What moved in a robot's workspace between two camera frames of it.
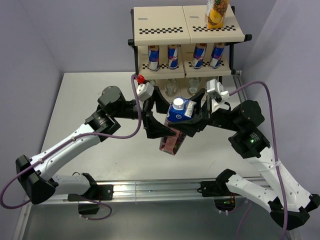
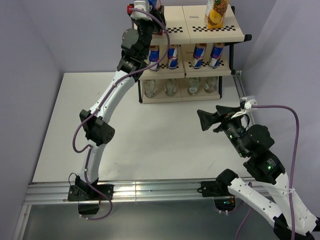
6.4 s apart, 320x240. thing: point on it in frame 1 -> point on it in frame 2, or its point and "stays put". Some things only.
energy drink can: (199, 52) stays put
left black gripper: (154, 128) -> (157, 25)
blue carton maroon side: (180, 110) -> (156, 4)
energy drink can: (173, 56) stays put
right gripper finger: (190, 128) -> (207, 119)
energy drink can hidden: (218, 50) stays put
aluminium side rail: (291, 232) stays put
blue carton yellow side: (215, 12) stays put
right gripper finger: (197, 97) -> (222, 109)
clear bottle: (171, 87) stays put
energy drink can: (153, 58) stays put
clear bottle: (194, 85) stays put
